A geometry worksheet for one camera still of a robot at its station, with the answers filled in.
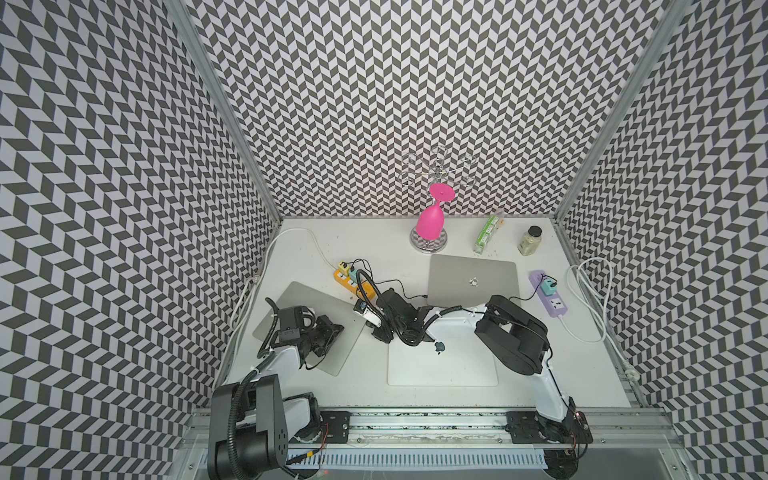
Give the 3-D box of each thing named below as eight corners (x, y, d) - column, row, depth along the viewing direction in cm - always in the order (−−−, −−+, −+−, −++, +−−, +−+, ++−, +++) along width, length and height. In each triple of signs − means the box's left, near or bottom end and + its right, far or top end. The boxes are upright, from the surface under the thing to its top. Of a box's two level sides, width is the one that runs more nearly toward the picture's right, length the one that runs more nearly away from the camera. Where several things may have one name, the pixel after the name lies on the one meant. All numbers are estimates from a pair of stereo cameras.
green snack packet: (471, 252, 110) (475, 238, 104) (485, 228, 118) (490, 214, 112) (480, 256, 109) (485, 242, 103) (494, 231, 117) (499, 217, 111)
